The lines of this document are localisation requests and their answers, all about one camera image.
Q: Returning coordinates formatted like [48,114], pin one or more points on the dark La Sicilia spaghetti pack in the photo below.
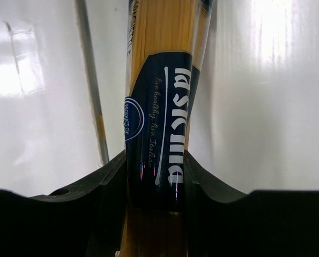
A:
[165,50]

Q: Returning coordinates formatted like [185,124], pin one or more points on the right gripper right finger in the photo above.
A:
[222,221]

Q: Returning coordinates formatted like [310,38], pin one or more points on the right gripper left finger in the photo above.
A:
[84,218]

